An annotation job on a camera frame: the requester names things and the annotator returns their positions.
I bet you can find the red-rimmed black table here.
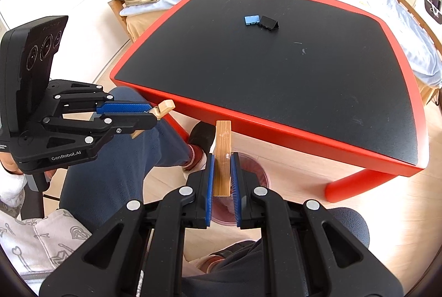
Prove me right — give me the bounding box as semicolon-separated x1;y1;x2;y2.
110;0;430;204

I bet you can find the bamboo stick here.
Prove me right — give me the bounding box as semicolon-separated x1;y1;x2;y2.
212;120;231;197

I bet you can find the person's leg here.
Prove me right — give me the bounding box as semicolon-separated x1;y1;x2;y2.
181;207;371;297
59;86;194;235

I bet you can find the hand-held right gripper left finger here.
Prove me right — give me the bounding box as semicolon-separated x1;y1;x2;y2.
39;154;217;297

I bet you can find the person's right leg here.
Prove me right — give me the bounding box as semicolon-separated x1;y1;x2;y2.
181;207;371;297

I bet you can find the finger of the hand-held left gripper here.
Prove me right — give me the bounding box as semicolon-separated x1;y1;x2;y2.
48;79;157;115
41;112;158;143

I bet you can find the pink trash bin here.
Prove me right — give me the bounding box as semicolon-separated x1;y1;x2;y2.
207;152;272;226

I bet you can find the person's left leg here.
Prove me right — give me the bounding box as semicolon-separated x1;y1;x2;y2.
59;86;194;235

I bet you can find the dark slipper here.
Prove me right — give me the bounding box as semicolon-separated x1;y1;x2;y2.
189;122;216;159

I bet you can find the black binder clip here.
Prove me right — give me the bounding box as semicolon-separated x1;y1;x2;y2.
259;15;280;31

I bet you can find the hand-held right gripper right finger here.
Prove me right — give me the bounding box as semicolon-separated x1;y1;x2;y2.
230;152;404;297

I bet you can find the tan wooden clip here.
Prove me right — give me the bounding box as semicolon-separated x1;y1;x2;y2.
132;99;176;140

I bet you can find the person's left forearm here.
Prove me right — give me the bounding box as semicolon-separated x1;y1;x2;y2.
0;150;28;209

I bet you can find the person's patterned white top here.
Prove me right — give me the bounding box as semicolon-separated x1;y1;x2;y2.
0;200;92;287

